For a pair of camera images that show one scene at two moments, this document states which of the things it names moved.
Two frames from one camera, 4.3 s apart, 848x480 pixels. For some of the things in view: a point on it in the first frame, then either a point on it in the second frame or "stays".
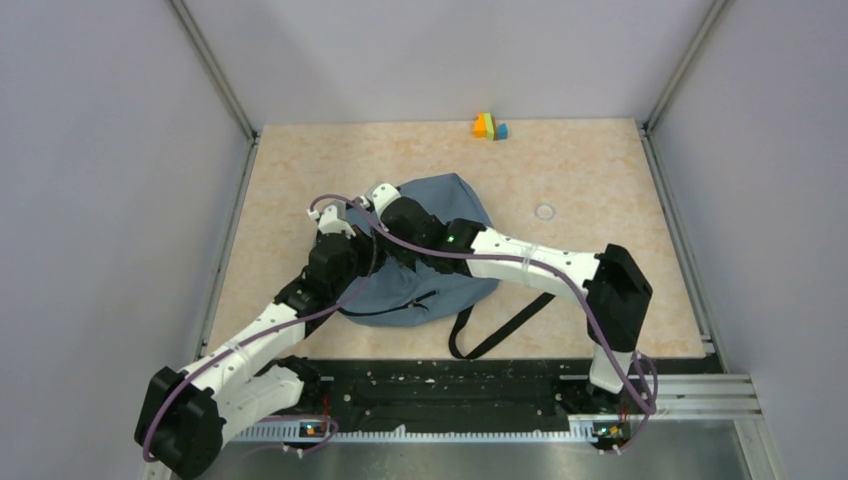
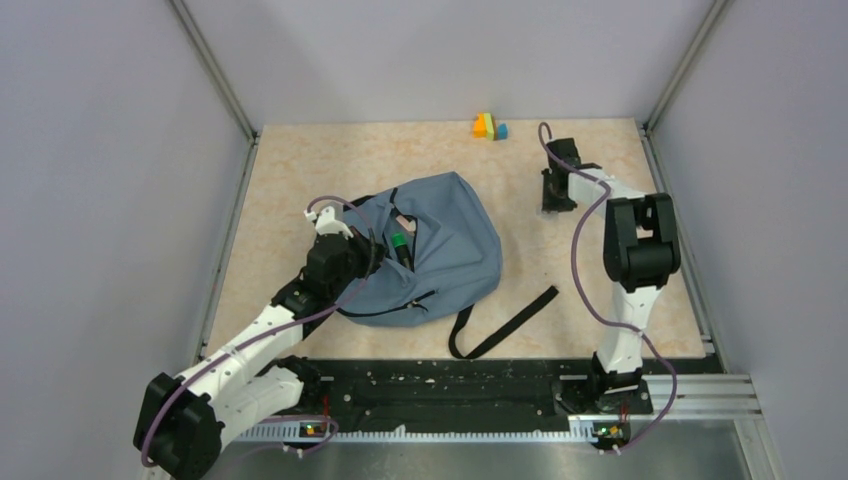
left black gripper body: [359, 259] stays
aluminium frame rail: [724, 399] stays
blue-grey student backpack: [398, 293] stays
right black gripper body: [403, 253] to [554, 202]
